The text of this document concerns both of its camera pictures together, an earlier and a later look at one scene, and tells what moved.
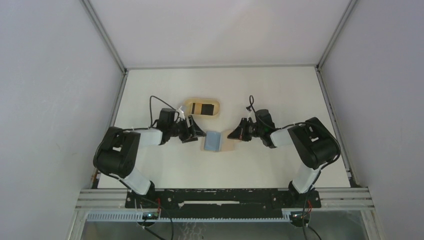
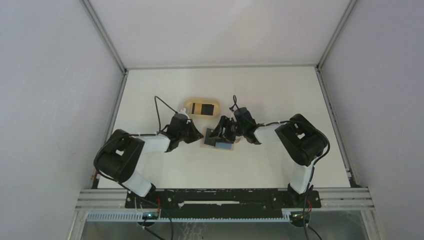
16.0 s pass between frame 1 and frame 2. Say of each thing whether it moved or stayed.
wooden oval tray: stayed
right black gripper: moved
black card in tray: stayed
